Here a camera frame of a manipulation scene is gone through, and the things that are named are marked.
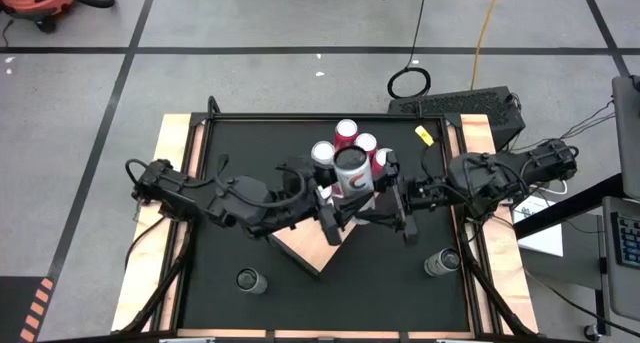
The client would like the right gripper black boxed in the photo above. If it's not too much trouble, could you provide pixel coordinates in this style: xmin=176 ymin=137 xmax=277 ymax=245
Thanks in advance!
xmin=357 ymin=151 xmax=451 ymax=247

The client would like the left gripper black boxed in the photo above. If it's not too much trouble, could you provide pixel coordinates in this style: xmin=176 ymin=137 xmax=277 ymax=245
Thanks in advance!
xmin=277 ymin=156 xmax=372 ymax=247

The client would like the white Celsius can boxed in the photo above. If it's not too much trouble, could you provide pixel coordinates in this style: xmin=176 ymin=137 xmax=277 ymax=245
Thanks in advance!
xmin=332 ymin=145 xmax=375 ymax=197
xmin=423 ymin=247 xmax=462 ymax=278
xmin=236 ymin=267 xmax=269 ymax=296

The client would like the red soda can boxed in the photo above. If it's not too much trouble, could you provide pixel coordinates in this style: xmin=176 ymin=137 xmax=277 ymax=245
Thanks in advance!
xmin=334 ymin=118 xmax=359 ymax=149
xmin=354 ymin=131 xmax=379 ymax=157
xmin=370 ymin=147 xmax=396 ymax=179

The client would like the yellow tape tag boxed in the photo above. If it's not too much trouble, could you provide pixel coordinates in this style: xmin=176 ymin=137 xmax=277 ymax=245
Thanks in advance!
xmin=414 ymin=125 xmax=435 ymax=147

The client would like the black table mat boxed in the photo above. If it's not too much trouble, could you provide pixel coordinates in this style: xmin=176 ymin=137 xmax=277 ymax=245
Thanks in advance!
xmin=177 ymin=117 xmax=474 ymax=333

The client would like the white paper sheet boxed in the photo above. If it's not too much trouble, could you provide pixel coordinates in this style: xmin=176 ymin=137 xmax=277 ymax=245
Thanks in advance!
xmin=513 ymin=192 xmax=565 ymax=258

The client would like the black metal beam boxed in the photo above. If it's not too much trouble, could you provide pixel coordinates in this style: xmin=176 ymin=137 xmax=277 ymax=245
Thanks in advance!
xmin=513 ymin=172 xmax=626 ymax=240

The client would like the dark computer keyboard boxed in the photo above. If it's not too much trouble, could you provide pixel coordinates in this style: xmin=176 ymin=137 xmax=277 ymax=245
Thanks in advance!
xmin=610 ymin=211 xmax=640 ymax=270

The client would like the light grey computer tower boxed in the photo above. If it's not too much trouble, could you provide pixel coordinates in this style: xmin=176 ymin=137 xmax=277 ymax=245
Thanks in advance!
xmin=611 ymin=74 xmax=640 ymax=200

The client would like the grey desk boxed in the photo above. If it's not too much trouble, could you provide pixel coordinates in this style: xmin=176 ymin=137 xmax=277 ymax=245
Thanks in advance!
xmin=597 ymin=195 xmax=640 ymax=324

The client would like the black orange striped floor mat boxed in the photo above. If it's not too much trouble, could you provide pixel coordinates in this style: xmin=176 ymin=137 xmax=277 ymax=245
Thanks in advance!
xmin=0 ymin=275 xmax=56 ymax=343

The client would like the orange shop vacuum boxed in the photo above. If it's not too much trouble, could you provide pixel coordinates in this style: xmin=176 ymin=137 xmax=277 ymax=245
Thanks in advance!
xmin=0 ymin=0 xmax=76 ymax=33

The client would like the wooden shelf with black frame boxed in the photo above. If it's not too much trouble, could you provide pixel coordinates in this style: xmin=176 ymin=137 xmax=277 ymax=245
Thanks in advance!
xmin=264 ymin=192 xmax=386 ymax=277

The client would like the black aluminium table frame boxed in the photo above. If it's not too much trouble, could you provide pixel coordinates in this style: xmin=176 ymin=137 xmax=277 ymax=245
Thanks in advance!
xmin=117 ymin=95 xmax=539 ymax=343

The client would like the yellow floor cable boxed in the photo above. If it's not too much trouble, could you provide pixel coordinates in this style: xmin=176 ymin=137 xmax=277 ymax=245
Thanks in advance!
xmin=469 ymin=0 xmax=504 ymax=92

